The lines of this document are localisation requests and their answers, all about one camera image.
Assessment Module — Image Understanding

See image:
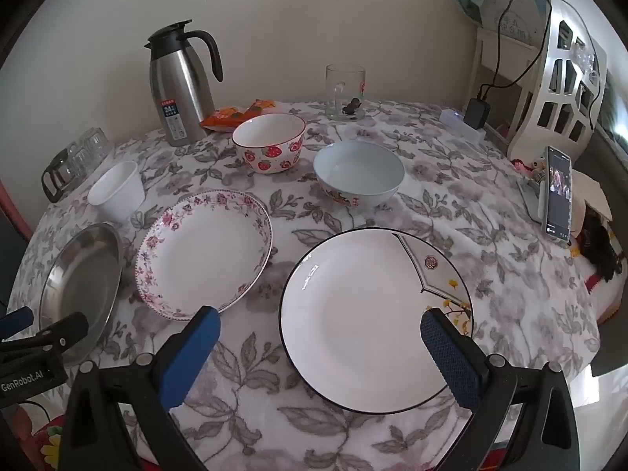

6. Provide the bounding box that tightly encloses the light blue bowl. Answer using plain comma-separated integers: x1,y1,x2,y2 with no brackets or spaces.
313,140,406,210

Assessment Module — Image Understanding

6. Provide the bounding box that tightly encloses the grey phone stand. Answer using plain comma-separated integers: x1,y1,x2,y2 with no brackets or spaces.
519,177,545,219

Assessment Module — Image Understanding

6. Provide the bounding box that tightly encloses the small white cup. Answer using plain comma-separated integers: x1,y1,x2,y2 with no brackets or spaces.
87,160,144,224

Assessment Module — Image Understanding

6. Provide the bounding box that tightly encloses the white printed box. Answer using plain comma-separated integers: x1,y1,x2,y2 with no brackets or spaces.
483,0,550,45

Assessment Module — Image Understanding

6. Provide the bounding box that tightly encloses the smartphone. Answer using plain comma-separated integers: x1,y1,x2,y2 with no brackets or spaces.
541,146,574,243

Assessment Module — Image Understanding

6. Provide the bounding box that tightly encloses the cardboard box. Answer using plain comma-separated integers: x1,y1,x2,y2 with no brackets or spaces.
571,169,614,236

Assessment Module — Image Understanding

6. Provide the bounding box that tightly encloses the stainless steel thermos jug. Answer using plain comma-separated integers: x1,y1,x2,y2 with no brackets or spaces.
144,20,225,147

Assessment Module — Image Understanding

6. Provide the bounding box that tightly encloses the grey floral tablecloth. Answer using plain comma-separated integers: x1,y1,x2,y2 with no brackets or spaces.
7,100,602,471

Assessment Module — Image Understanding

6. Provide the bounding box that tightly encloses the black charger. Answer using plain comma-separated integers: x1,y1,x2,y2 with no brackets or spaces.
465,98,491,129

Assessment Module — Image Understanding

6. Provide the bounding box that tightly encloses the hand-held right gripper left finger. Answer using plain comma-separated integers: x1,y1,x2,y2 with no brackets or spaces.
59,305,221,471

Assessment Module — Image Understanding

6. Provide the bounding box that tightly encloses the teal cloth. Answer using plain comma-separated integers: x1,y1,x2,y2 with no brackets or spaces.
455,0,487,25

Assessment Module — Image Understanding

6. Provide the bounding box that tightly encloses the pink floral rimmed plate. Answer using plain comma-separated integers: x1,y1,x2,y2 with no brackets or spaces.
135,189,274,321

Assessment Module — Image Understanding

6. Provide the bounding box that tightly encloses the orange snack packet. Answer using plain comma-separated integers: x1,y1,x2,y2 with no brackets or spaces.
200,107,247,132
243,99,276,119

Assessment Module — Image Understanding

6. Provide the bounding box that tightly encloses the white power strip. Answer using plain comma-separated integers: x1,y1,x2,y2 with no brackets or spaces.
439,109,486,144

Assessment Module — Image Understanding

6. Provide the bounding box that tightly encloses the black cable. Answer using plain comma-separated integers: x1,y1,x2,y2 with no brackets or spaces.
478,0,554,104

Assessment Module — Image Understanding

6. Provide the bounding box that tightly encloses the strawberry print bowl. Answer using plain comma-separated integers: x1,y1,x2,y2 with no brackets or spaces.
232,113,307,175

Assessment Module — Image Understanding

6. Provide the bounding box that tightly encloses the glass ashtray dish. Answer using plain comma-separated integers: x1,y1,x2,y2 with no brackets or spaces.
325,64,368,122

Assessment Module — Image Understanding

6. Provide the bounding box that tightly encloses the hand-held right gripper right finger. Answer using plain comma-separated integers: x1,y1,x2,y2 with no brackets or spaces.
420,307,582,471

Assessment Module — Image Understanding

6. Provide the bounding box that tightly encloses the stainless steel plate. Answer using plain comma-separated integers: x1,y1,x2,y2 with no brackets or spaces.
38,222,123,368

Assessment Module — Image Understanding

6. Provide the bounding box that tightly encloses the glass teapot with black handle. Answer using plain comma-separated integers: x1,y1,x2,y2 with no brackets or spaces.
42,150,85,203

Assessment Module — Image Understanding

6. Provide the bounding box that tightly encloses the white shelf rack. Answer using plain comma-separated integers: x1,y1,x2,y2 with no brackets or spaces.
471,0,609,160

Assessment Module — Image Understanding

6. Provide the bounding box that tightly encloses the small pink toy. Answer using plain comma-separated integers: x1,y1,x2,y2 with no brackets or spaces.
511,157,546,178

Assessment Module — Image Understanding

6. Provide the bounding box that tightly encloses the dark cloth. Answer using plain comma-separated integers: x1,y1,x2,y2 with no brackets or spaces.
579,211,624,281

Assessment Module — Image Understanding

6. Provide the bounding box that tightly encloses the large white black-rimmed plate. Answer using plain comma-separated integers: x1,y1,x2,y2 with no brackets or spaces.
279,228,474,414

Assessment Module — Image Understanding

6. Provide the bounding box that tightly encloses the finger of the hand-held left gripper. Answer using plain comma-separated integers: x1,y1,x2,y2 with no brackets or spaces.
0,312,90,355
0,307,34,340

